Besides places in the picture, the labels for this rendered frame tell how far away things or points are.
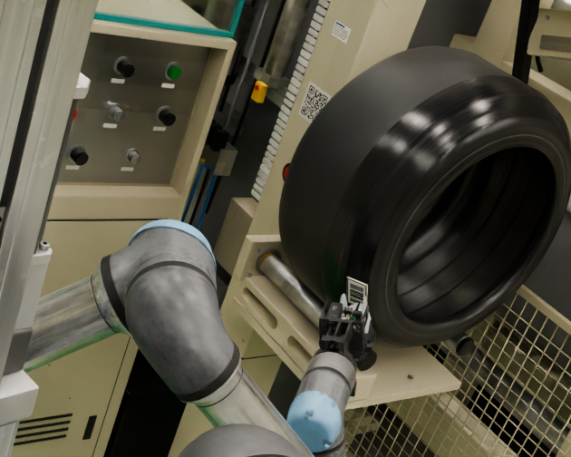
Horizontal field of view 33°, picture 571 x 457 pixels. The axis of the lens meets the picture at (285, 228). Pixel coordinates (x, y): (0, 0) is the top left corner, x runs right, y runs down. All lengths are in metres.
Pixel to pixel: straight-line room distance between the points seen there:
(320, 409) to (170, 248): 0.32
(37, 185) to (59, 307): 0.64
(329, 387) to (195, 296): 0.33
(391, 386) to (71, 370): 0.78
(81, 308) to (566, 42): 1.20
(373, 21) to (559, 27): 0.41
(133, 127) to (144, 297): 0.94
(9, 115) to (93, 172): 1.46
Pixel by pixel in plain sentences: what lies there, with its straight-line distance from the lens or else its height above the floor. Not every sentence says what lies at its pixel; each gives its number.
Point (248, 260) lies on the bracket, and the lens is 1.98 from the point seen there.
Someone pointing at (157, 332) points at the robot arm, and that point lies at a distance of 1.15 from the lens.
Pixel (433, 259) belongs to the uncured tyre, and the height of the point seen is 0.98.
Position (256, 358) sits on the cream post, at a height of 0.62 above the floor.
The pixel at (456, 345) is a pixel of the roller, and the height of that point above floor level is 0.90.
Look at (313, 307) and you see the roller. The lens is 1.88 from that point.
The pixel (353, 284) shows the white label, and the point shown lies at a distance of 1.66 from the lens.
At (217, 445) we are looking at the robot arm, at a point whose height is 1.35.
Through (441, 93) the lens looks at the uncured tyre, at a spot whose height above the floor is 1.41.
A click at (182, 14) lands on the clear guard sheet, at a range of 1.98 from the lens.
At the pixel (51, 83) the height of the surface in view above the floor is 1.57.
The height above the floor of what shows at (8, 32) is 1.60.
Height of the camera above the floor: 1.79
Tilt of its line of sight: 24 degrees down
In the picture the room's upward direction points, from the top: 21 degrees clockwise
